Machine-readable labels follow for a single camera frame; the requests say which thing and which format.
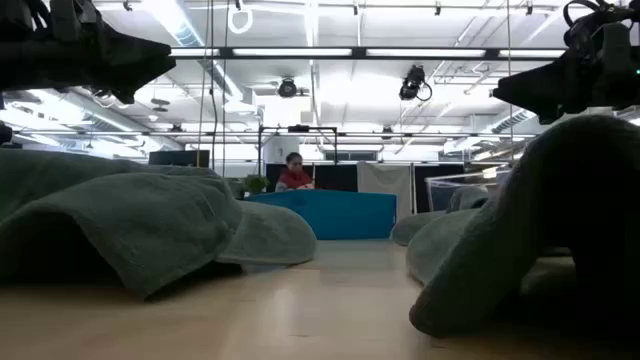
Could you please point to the black ceiling camera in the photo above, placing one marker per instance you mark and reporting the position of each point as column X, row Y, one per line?
column 412, row 82
column 287, row 88

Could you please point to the black overhead beam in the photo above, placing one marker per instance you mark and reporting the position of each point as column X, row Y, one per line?
column 350, row 52

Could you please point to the black computer monitor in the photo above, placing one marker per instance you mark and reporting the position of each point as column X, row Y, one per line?
column 177, row 158

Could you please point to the grey-green terry cloth cap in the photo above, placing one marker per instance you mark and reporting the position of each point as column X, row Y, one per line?
column 425, row 227

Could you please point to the small background potted plant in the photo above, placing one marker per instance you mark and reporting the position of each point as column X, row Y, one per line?
column 255, row 184

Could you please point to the white hanging cloth panel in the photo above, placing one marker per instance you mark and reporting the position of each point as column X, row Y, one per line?
column 385, row 185

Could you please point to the maroon terry cloth cap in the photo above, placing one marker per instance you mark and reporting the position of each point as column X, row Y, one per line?
column 140, row 220
column 560, row 215

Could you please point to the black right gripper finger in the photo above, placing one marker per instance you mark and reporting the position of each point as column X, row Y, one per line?
column 550, row 107
column 535, row 85

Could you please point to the clear plastic container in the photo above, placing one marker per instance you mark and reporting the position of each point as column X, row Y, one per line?
column 440, row 186

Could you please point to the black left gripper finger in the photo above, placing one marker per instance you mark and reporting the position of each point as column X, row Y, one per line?
column 140, row 55
column 122, row 85

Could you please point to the person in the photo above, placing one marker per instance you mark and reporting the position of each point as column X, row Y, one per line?
column 295, row 177

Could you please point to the blue plastic bin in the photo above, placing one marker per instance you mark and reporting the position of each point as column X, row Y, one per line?
column 340, row 215

